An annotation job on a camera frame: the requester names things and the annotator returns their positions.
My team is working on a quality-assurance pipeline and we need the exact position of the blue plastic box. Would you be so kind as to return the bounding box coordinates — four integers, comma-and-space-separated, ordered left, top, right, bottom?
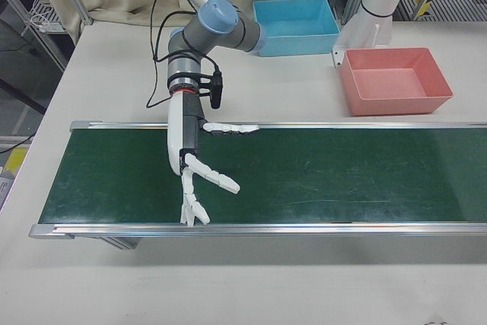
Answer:
252, 0, 341, 58

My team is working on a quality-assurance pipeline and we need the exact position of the green conveyor belt aluminium frame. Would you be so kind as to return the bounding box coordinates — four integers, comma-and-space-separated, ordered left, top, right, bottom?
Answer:
29, 119, 487, 252

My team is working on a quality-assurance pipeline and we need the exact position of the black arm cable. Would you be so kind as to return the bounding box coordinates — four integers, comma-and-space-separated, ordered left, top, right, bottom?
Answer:
145, 0, 224, 110

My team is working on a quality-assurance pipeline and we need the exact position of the pink plastic box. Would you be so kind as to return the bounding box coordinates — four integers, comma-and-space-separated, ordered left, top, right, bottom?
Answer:
339, 46, 454, 116

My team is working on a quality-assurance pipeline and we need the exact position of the white cable bundle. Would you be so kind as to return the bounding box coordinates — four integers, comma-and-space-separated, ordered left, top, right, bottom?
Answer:
27, 0, 65, 33

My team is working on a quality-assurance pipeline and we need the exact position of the white grey robot hand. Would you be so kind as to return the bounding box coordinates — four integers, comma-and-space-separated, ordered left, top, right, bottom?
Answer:
167, 94, 261, 226

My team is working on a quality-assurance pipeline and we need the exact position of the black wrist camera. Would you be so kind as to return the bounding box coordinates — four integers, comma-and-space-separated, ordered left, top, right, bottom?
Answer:
197, 69, 224, 110

